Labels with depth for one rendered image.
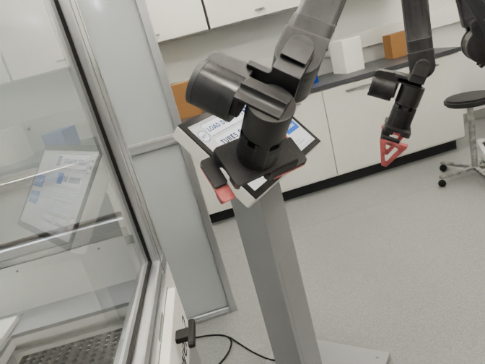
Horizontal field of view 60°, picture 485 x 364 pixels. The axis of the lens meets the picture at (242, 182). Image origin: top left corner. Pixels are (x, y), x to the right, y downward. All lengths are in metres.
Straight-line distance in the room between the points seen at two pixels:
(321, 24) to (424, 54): 0.56
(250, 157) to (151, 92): 1.54
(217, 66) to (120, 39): 1.56
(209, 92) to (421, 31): 0.69
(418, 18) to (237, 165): 0.66
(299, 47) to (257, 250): 1.07
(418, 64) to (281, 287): 0.87
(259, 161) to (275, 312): 1.14
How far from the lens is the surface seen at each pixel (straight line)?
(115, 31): 2.06
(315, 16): 0.57
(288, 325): 1.64
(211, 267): 2.31
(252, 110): 0.48
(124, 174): 0.85
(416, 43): 1.09
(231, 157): 0.56
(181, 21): 3.69
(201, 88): 0.50
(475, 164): 3.61
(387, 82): 1.10
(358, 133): 3.73
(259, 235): 1.45
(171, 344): 0.77
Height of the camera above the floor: 1.37
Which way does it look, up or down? 18 degrees down
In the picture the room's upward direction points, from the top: 15 degrees counter-clockwise
